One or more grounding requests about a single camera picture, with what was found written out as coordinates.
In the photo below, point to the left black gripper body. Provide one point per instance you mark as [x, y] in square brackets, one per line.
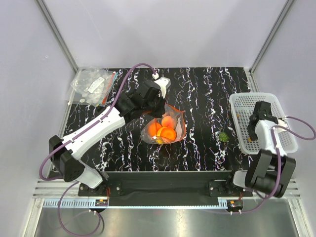
[156, 107]

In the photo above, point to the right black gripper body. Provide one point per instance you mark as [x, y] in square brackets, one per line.
[252, 134]

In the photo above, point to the peach fruit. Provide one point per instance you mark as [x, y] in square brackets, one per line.
[168, 121]

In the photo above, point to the orange fruit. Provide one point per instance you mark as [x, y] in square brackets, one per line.
[167, 133]
[153, 128]

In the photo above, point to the clear zip bag orange zipper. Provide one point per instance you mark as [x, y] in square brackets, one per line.
[180, 126]

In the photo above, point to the yellow bell pepper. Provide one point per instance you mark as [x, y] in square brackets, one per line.
[159, 140]

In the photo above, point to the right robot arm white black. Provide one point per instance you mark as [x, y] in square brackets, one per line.
[271, 169]

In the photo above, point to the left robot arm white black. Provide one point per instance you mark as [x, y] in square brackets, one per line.
[66, 153]

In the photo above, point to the stack of spare zip bags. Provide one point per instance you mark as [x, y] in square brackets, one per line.
[92, 86]

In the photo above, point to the white plastic mesh basket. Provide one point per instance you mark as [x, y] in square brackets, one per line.
[242, 107]

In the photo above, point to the green artificial leaf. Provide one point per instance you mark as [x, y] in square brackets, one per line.
[223, 137]

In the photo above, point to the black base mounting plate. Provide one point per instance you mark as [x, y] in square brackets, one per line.
[168, 186]

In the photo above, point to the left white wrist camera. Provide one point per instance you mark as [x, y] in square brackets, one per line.
[164, 84]

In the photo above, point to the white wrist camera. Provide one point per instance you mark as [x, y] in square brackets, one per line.
[164, 84]
[282, 123]

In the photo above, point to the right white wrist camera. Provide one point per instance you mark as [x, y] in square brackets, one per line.
[282, 123]

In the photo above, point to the right aluminium frame post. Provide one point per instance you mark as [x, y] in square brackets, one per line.
[276, 26]

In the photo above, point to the aluminium frame post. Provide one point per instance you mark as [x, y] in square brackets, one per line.
[276, 26]
[55, 31]

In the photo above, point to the left aluminium frame post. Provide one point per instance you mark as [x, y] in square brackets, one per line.
[55, 31]

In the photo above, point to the white slotted cable duct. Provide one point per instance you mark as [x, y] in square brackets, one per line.
[99, 203]

